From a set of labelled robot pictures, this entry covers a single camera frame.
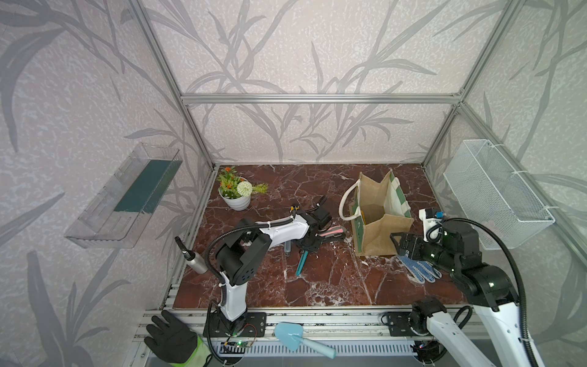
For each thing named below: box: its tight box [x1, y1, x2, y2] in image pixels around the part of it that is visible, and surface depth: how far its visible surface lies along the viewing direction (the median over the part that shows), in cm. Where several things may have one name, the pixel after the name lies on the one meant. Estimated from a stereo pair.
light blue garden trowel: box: [274, 321, 337, 359], surface depth 72 cm
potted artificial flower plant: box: [216, 165, 269, 212], surface depth 96 cm
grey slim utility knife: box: [284, 240, 292, 256], surface depth 92 cm
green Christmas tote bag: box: [339, 168, 415, 257], surface depth 88 cm
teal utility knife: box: [295, 250, 310, 277], surface depth 88 cm
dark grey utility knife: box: [321, 233, 347, 243], surface depth 95 cm
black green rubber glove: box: [143, 309, 213, 367], surface depth 71 cm
